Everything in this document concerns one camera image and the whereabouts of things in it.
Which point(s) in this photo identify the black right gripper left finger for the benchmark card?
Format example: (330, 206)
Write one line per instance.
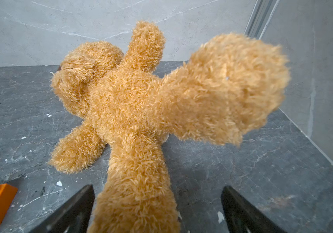
(73, 216)

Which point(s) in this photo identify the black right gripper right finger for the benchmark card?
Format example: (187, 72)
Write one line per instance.
(243, 217)

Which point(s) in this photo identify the brown teddy bear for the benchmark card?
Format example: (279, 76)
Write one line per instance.
(228, 88)

